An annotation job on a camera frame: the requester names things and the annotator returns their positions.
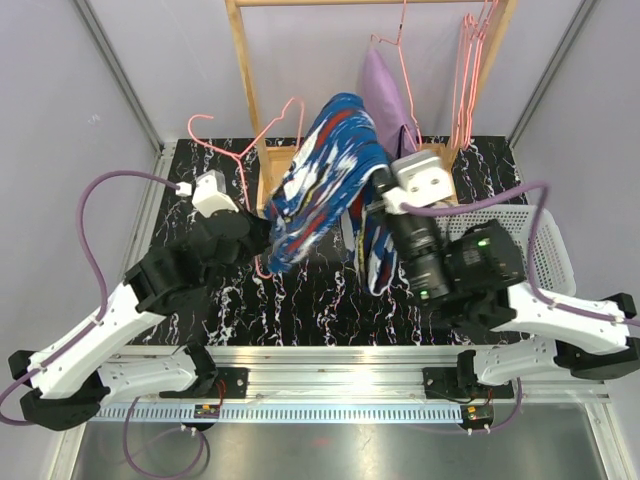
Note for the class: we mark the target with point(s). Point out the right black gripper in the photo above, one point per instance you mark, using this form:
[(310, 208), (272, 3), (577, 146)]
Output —
[(385, 181)]

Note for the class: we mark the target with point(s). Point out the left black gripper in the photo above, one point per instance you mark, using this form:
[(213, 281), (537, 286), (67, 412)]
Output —
[(260, 236)]

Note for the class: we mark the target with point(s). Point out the pink hanger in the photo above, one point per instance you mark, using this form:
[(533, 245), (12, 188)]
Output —
[(398, 43), (238, 157)]

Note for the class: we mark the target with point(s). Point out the blue patterned trousers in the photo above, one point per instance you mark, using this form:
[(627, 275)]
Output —
[(329, 184)]

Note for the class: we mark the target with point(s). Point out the purple trousers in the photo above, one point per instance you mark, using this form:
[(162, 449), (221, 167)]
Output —
[(382, 101)]

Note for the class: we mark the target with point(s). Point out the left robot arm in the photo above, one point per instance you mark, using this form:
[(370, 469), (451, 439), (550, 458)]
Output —
[(71, 380)]

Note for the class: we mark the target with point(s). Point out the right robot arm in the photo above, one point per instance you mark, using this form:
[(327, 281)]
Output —
[(484, 278)]

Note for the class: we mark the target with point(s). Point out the wooden clothes rack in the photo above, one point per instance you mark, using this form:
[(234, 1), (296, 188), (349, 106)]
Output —
[(282, 155)]

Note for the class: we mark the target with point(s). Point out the pink empty hangers bunch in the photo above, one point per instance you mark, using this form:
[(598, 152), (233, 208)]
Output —
[(472, 35)]

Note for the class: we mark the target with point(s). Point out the white plastic basket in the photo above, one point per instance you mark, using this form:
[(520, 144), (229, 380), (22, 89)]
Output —
[(552, 267)]

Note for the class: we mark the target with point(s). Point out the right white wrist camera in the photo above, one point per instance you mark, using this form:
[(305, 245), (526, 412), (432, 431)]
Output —
[(423, 178)]

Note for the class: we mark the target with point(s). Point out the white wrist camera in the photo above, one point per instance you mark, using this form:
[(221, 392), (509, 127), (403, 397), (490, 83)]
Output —
[(423, 178), (208, 194)]

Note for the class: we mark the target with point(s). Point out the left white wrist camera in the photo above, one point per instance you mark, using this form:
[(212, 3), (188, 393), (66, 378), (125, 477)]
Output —
[(208, 194)]

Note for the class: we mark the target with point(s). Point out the aluminium mounting rail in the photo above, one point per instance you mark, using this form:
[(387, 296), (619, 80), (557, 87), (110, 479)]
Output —
[(344, 385)]

